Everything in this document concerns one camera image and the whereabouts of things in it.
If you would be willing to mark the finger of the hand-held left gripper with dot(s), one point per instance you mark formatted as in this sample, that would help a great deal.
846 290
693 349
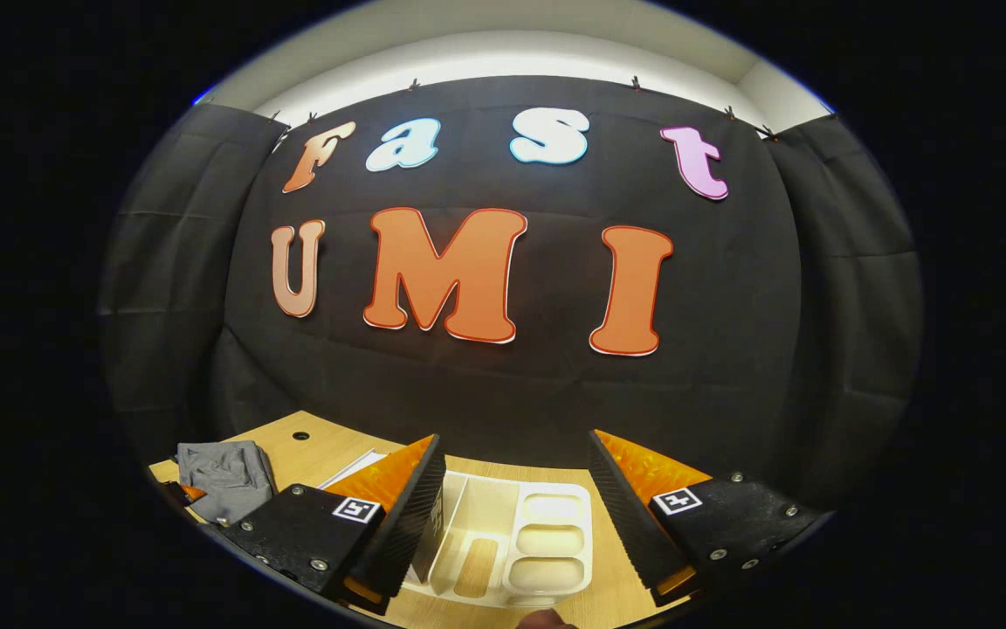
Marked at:
195 493

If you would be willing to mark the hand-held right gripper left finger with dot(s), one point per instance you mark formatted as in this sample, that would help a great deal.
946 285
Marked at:
420 515

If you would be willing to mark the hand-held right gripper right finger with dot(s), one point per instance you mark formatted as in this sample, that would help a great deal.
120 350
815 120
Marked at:
621 507

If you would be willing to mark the white plastic bookshelf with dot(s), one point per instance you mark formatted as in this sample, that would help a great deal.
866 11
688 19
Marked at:
490 507

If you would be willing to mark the grey schoolbag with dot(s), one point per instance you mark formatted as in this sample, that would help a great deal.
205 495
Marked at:
228 480

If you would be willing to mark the black backdrop cloth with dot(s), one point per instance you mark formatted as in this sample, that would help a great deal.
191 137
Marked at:
538 393

